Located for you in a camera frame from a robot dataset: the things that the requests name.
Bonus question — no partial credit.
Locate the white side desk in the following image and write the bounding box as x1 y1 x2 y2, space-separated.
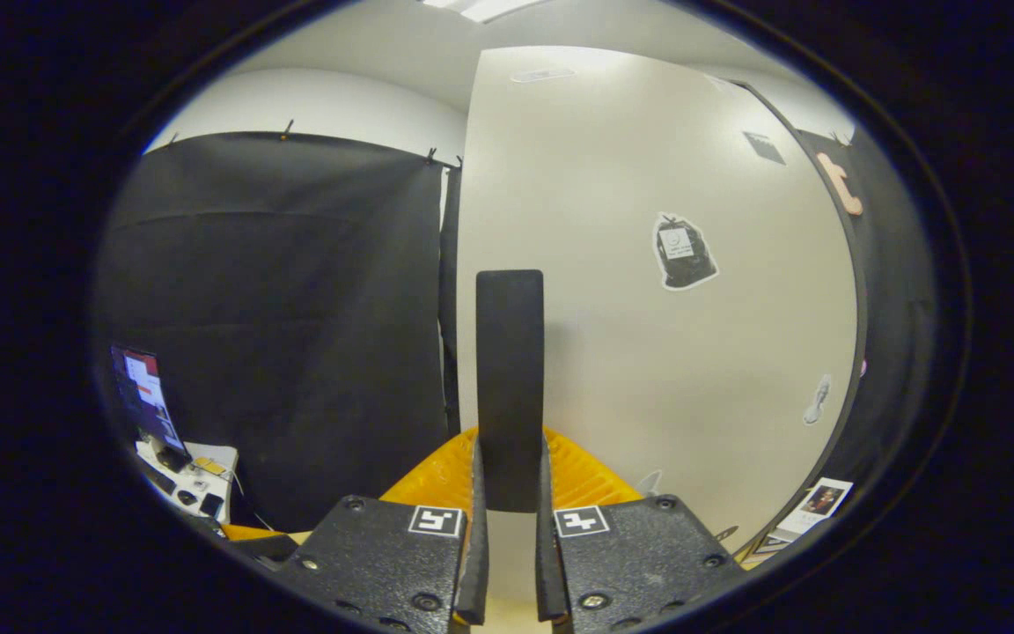
136 439 239 522

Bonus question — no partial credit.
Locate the black backdrop cloth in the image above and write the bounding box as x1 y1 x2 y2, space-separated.
95 128 939 534

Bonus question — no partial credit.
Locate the light grey cabinet door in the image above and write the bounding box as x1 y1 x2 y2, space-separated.
456 46 869 608

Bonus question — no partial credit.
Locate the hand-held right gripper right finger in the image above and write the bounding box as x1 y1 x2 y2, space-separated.
535 427 747 634

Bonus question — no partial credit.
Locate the black keyboard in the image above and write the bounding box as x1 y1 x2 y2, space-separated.
142 460 178 496

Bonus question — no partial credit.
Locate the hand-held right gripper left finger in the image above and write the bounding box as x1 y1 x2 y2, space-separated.
283 427 490 634

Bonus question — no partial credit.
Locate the computer monitor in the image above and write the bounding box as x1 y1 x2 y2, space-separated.
111 345 193 472

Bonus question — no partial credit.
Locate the black cabinet door handle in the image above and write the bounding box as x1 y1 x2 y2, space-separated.
475 269 546 514

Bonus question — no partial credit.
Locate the white picture cover book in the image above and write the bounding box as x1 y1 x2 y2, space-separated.
775 478 854 536

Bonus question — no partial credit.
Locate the long ceiling light panel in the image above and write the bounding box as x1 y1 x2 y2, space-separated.
423 0 552 23

